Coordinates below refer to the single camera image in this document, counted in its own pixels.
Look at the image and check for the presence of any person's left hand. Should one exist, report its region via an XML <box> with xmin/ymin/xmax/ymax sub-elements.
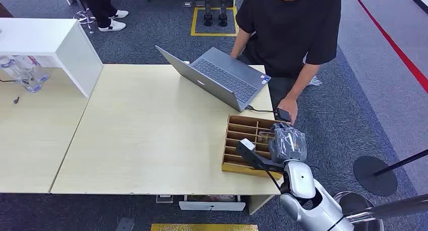
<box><xmin>277</xmin><ymin>96</ymin><xmax>299</xmax><ymax>125</ymax></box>

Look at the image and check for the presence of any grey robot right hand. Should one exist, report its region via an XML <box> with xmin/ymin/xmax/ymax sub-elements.
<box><xmin>268</xmin><ymin>123</ymin><xmax>308</xmax><ymax>164</ymax></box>

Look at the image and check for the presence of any black phone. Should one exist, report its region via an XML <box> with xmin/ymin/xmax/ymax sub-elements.
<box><xmin>274</xmin><ymin>107</ymin><xmax>293</xmax><ymax>123</ymax></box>

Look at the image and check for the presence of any standing person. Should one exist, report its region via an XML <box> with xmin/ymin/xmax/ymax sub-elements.
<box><xmin>79</xmin><ymin>0</ymin><xmax>130</xmax><ymax>32</ymax></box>

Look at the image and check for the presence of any wooden compartment organizer box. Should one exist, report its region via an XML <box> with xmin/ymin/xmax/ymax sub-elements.
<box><xmin>221</xmin><ymin>114</ymin><xmax>292</xmax><ymax>181</ymax></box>

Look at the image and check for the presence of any grey open laptop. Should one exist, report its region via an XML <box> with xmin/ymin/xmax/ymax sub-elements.
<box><xmin>155</xmin><ymin>45</ymin><xmax>272</xmax><ymax>113</ymax></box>

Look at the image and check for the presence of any black round-base pole stand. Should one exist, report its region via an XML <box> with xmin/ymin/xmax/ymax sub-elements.
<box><xmin>353</xmin><ymin>149</ymin><xmax>428</xmax><ymax>198</ymax></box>

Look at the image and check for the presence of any white desk drawer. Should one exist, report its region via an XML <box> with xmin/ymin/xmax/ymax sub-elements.
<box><xmin>178</xmin><ymin>194</ymin><xmax>247</xmax><ymax>212</ymax></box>

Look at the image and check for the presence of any yellow floor mat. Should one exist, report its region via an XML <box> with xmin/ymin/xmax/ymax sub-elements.
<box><xmin>150</xmin><ymin>223</ymin><xmax>259</xmax><ymax>231</ymax></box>

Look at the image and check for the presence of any silver round-base pole stand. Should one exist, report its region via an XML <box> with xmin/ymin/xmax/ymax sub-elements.
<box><xmin>334</xmin><ymin>191</ymin><xmax>428</xmax><ymax>231</ymax></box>

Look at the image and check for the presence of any black robot leg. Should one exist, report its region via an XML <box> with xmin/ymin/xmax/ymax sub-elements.
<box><xmin>218</xmin><ymin>0</ymin><xmax>229</xmax><ymax>28</ymax></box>
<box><xmin>203</xmin><ymin>0</ymin><xmax>213</xmax><ymax>27</ymax></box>

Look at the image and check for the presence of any yellow floor tape square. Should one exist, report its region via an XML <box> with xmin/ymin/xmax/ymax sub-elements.
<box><xmin>190</xmin><ymin>6</ymin><xmax>240</xmax><ymax>37</ymax></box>

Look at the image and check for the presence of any black floor box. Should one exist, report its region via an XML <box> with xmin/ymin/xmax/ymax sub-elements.
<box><xmin>115</xmin><ymin>217</ymin><xmax>135</xmax><ymax>231</ymax></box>

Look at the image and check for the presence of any white shoe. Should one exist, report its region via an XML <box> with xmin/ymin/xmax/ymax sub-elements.
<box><xmin>109</xmin><ymin>9</ymin><xmax>130</xmax><ymax>20</ymax></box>
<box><xmin>97</xmin><ymin>19</ymin><xmax>127</xmax><ymax>32</ymax></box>

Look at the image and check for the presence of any white shelf unit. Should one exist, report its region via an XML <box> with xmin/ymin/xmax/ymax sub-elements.
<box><xmin>0</xmin><ymin>17</ymin><xmax>104</xmax><ymax>98</ymax></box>

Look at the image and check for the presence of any clear plastic water bottle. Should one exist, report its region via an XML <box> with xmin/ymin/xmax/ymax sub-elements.
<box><xmin>15</xmin><ymin>55</ymin><xmax>50</xmax><ymax>83</ymax></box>
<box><xmin>0</xmin><ymin>55</ymin><xmax>43</xmax><ymax>93</ymax></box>

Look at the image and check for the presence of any black laptop cable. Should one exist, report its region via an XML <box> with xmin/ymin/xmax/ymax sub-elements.
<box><xmin>246</xmin><ymin>104</ymin><xmax>278</xmax><ymax>113</ymax></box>

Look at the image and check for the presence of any chrome wire chair base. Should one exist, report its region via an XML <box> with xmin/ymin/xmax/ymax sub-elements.
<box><xmin>73</xmin><ymin>9</ymin><xmax>96</xmax><ymax>35</ymax></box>

